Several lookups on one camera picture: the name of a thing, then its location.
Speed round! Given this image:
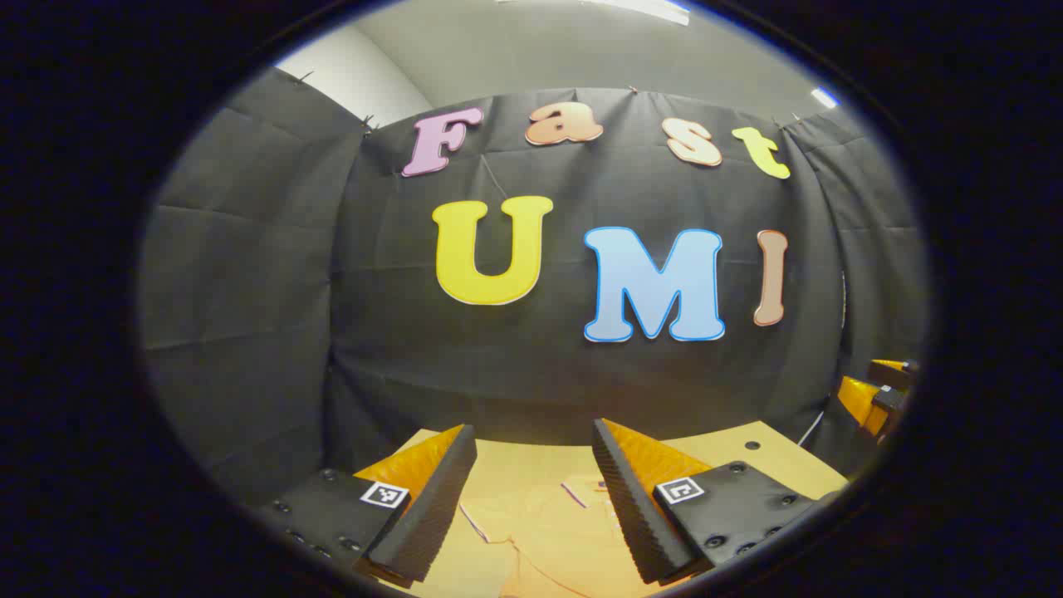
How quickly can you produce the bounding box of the orange T-shirt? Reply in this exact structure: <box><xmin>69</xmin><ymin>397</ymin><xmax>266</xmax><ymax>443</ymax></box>
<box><xmin>458</xmin><ymin>475</ymin><xmax>665</xmax><ymax>598</ymax></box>

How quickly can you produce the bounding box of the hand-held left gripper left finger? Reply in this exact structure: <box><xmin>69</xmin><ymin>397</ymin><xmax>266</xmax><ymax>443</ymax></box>
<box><xmin>257</xmin><ymin>424</ymin><xmax>478</xmax><ymax>589</ymax></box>

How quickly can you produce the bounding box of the black backdrop cloth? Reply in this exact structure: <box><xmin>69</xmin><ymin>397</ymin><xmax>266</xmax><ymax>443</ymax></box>
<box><xmin>140</xmin><ymin>66</ymin><xmax>929</xmax><ymax>507</ymax></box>

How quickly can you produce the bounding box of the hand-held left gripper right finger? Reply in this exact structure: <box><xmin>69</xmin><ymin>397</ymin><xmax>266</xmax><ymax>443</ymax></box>
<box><xmin>591</xmin><ymin>418</ymin><xmax>819</xmax><ymax>586</ymax></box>

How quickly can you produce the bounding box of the long ceiling light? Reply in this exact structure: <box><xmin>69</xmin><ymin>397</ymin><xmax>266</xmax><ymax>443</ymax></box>
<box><xmin>497</xmin><ymin>0</ymin><xmax>692</xmax><ymax>26</ymax></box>

